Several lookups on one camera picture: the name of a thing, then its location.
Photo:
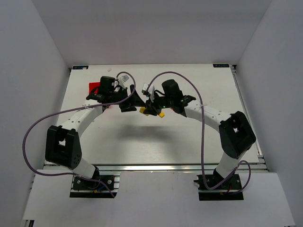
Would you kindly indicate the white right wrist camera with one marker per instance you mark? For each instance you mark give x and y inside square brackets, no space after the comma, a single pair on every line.
[148,91]

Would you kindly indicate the yellow cube block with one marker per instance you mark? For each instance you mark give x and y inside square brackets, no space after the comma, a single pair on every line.
[161,115]

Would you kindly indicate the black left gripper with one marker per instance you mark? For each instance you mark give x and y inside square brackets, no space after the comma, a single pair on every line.
[128,100]

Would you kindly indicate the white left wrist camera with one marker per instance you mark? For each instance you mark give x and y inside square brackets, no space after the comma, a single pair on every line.
[121,80]

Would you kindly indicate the red plastic bin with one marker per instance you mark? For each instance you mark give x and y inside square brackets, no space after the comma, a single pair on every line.
[93,87]

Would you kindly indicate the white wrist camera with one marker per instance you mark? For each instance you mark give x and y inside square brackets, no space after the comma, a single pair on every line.
[121,80]
[148,91]

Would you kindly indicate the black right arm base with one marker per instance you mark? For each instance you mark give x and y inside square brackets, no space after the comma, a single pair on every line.
[225,192]

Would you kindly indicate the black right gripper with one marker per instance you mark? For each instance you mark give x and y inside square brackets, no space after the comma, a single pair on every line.
[153,105]

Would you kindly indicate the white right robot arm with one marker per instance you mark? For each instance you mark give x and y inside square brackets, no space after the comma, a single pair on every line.
[236,134]

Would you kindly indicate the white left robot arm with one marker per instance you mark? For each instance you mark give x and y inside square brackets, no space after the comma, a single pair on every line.
[63,141]

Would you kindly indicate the yellow long block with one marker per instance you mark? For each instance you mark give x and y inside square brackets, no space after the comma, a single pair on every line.
[142,109]

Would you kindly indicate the blue right corner label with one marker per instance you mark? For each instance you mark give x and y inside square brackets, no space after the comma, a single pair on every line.
[220,65]

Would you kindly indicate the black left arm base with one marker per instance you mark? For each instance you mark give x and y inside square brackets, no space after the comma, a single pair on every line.
[85,189]

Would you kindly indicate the blue corner label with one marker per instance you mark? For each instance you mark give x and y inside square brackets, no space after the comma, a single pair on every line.
[220,65]
[81,67]

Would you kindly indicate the blue left corner label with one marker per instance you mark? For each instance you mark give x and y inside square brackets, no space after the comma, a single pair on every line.
[81,67]

